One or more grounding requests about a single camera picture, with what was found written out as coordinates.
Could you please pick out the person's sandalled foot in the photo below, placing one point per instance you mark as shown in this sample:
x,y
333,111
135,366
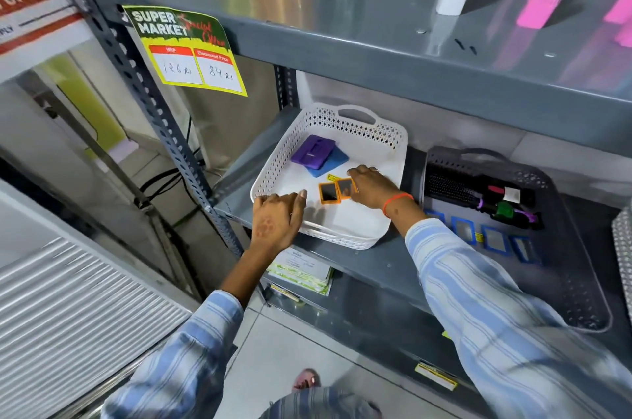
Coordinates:
x,y
306,380

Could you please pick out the purple folding pocket mirror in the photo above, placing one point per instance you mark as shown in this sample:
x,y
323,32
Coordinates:
x,y
312,152

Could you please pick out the person's left forearm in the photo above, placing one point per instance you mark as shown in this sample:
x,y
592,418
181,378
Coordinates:
x,y
192,334

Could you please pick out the grey plastic basket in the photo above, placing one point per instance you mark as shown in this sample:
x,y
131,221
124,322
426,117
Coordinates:
x,y
568,255

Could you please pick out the green and white shelf label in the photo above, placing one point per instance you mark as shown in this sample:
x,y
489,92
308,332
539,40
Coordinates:
x,y
301,271

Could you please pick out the blue framed small mirror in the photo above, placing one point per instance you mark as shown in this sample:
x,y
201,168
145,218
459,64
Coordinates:
x,y
435,216
495,240
463,230
525,250

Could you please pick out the black paddle hairbrush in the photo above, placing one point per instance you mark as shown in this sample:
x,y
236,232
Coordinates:
x,y
452,189

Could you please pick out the person's right hand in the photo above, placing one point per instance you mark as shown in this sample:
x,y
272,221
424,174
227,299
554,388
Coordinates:
x,y
375,189

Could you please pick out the person's striped garment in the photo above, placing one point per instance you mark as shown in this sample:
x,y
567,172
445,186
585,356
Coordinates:
x,y
321,405

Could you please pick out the orange wrist thread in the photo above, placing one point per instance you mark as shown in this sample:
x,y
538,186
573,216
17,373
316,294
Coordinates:
x,y
396,199

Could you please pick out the person's left hand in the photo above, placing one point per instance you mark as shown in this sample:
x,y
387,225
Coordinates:
x,y
274,226

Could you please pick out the person's right forearm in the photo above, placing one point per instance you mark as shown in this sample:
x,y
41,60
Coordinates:
x,y
493,325

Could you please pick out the black hairbrush with green tag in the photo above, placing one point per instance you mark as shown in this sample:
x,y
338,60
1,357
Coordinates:
x,y
508,213

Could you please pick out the person's right thumb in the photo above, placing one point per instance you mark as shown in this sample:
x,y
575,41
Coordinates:
x,y
354,188

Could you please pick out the orange framed small mirror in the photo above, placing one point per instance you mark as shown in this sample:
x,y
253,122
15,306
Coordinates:
x,y
344,187
329,193

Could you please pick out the person's left thumb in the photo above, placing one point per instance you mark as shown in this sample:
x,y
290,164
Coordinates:
x,y
300,206

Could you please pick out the white plastic basket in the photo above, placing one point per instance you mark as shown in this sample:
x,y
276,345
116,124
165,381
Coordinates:
x,y
360,147

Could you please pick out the blue folding pocket mirror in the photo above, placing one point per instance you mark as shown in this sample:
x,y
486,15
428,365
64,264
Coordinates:
x,y
330,161

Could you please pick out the white ribbed panel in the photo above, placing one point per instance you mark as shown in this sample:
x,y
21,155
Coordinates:
x,y
74,325

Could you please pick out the silver mesh basket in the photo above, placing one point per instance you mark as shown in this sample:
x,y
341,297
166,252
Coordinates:
x,y
623,250

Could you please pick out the yellow price sign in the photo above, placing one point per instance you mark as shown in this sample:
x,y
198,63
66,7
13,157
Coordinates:
x,y
185,50

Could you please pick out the yellow shelf label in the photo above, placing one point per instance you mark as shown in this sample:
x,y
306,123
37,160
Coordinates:
x,y
436,376

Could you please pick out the grey metal shelf rack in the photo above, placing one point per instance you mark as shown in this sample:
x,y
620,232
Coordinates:
x,y
345,28

